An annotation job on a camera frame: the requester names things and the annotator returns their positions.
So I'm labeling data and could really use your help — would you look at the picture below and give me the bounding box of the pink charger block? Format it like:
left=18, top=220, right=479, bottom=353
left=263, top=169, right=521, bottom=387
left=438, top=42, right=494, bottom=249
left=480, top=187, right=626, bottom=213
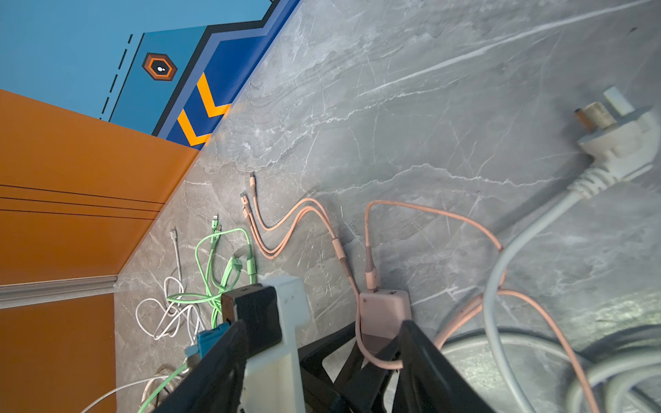
left=359, top=289, right=412, bottom=356

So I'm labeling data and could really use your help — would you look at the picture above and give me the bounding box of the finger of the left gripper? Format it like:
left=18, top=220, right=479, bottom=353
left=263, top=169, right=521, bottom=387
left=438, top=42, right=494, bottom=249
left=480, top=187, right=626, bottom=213
left=335, top=344, right=394, bottom=412
left=298, top=323, right=361, bottom=412

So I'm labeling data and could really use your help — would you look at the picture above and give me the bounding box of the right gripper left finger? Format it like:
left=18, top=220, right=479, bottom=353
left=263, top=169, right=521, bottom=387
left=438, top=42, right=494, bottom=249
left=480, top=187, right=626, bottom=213
left=156, top=320, right=249, bottom=412

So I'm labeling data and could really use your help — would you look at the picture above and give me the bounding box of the white tangled cable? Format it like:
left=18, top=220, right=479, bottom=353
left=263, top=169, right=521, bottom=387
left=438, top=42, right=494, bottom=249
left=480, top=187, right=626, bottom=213
left=79, top=226, right=208, bottom=413

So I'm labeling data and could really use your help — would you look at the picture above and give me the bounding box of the power strip white cord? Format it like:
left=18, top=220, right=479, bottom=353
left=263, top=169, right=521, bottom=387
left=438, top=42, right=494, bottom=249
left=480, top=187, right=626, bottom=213
left=438, top=86, right=661, bottom=413

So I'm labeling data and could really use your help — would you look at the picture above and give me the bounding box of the pink multi-head cable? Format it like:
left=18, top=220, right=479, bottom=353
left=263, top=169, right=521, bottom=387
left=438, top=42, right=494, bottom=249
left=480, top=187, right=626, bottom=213
left=238, top=172, right=602, bottom=413

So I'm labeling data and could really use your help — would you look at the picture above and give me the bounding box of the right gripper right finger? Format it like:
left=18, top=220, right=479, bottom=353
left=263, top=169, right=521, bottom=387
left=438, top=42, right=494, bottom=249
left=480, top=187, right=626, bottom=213
left=392, top=321, right=493, bottom=413

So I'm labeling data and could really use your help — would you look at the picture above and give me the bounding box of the green tangled cable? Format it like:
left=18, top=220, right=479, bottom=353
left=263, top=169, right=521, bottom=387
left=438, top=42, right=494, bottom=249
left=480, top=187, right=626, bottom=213
left=136, top=213, right=259, bottom=413

